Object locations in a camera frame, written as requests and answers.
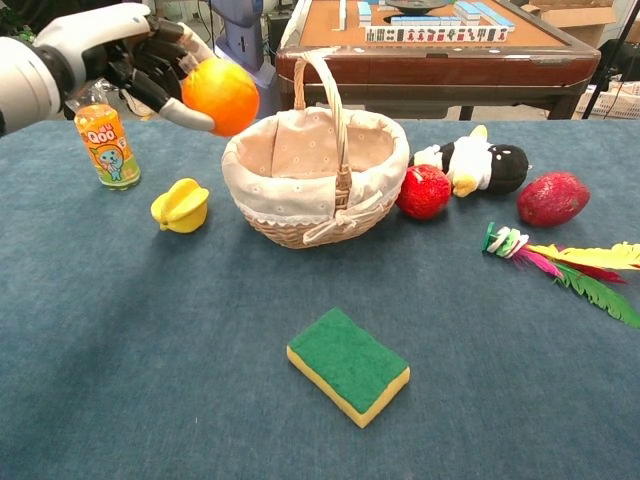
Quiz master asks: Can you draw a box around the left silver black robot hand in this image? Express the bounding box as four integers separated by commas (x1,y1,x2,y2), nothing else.
34,2,216,134

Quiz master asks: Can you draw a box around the orange fruit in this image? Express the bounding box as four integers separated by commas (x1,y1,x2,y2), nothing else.
181,57,261,139

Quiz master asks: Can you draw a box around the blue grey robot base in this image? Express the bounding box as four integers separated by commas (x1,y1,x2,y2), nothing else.
212,0,281,119

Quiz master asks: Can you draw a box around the wicker basket with cloth liner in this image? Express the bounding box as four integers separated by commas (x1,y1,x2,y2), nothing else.
221,49,411,250

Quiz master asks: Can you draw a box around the orange juice plastic bottle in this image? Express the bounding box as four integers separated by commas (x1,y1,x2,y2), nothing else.
64,79,142,192

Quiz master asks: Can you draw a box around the yellow starfruit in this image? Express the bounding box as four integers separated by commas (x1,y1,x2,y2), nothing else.
150,177,210,234

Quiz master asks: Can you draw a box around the blue table mat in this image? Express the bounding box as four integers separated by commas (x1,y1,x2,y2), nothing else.
0,118,640,480

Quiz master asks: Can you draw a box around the brown mahjong table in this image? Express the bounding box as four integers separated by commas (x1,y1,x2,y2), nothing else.
275,0,601,121

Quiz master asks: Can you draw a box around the face-up mahjong tile row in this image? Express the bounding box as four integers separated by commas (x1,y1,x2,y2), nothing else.
364,25,510,44

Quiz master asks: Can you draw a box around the round red fruit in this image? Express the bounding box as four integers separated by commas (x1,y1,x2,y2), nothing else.
396,163,454,221

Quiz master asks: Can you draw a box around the green yellow sponge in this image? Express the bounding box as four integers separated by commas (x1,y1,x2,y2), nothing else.
286,307,412,429

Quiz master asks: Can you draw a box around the black white plush toy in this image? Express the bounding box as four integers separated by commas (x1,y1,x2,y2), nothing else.
408,124,530,199

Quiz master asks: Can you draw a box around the cardboard box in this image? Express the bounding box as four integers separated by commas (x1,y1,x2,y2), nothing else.
522,0,621,49

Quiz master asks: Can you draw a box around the oval dark red fruit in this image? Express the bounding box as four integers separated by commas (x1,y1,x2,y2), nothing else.
516,171,592,229

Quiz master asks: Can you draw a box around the black tripod stand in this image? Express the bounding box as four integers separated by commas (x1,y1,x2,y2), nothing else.
582,29,640,121

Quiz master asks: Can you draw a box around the white plastic crate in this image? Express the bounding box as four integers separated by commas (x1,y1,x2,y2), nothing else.
574,82,640,121

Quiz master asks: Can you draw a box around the feather shuttlecock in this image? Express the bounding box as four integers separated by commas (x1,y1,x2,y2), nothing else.
481,221,640,330

